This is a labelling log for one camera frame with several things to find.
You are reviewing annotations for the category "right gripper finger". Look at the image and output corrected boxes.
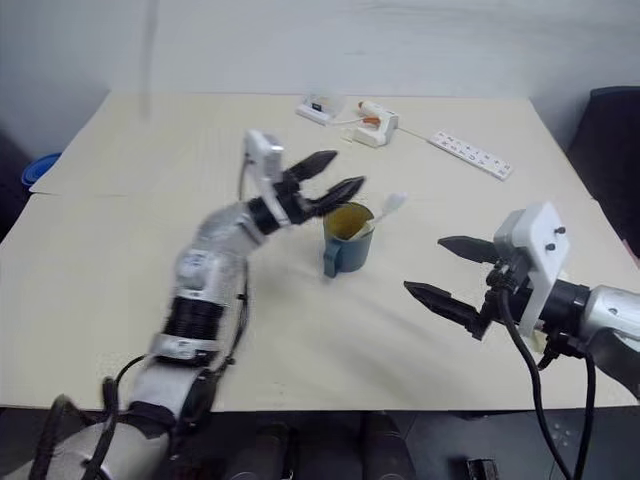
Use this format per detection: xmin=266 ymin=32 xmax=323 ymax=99
xmin=403 ymin=280 xmax=495 ymax=341
xmin=437 ymin=235 xmax=502 ymax=267

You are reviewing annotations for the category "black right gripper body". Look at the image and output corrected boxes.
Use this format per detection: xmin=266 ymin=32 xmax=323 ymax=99
xmin=483 ymin=253 xmax=532 ymax=326

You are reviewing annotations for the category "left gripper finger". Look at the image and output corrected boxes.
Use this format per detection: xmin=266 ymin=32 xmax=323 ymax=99
xmin=305 ymin=175 xmax=369 ymax=217
xmin=293 ymin=149 xmax=338 ymax=186

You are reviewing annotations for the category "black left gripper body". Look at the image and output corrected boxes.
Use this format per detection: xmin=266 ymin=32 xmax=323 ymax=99
xmin=273 ymin=168 xmax=322 ymax=226

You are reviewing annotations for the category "white toothbrush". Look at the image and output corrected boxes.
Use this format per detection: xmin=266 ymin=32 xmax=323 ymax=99
xmin=352 ymin=191 xmax=409 ymax=240

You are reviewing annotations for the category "blue mug yellow inside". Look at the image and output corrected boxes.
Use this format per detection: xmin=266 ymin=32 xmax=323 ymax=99
xmin=321 ymin=201 xmax=376 ymax=279

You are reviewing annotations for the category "white charger box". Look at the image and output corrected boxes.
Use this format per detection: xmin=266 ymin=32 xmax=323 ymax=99
xmin=295 ymin=91 xmax=347 ymax=127

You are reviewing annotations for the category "white glue gun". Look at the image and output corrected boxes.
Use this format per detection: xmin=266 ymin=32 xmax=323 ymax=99
xmin=353 ymin=99 xmax=400 ymax=149

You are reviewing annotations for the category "white power strip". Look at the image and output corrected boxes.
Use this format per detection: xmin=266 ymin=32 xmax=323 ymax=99
xmin=428 ymin=130 xmax=514 ymax=182

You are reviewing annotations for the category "black chair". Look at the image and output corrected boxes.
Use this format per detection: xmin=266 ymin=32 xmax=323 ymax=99
xmin=566 ymin=86 xmax=640 ymax=261

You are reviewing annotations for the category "small black box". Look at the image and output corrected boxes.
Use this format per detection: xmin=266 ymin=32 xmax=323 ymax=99
xmin=466 ymin=456 xmax=500 ymax=480

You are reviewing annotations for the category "blue bowl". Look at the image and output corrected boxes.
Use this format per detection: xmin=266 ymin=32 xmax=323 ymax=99
xmin=21 ymin=151 xmax=63 ymax=189

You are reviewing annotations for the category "dark chair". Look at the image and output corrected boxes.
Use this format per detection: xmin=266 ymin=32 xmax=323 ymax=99
xmin=0 ymin=128 xmax=32 ymax=242

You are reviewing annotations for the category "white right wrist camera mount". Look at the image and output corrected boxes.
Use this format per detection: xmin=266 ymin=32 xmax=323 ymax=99
xmin=493 ymin=201 xmax=573 ymax=337

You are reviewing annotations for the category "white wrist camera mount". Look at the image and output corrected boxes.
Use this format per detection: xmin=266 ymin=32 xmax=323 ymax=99
xmin=243 ymin=129 xmax=292 ymax=225
xmin=493 ymin=201 xmax=573 ymax=337

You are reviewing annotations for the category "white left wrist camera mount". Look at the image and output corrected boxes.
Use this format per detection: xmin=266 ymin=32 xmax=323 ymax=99
xmin=243 ymin=129 xmax=292 ymax=225

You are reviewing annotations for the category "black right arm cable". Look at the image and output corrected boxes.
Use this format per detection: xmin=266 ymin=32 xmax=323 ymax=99
xmin=482 ymin=287 xmax=599 ymax=480

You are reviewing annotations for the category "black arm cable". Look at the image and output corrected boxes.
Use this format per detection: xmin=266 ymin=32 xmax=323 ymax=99
xmin=482 ymin=287 xmax=599 ymax=480
xmin=29 ymin=259 xmax=252 ymax=480

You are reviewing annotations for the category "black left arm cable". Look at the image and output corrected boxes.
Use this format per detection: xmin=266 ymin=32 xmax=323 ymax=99
xmin=29 ymin=259 xmax=252 ymax=480

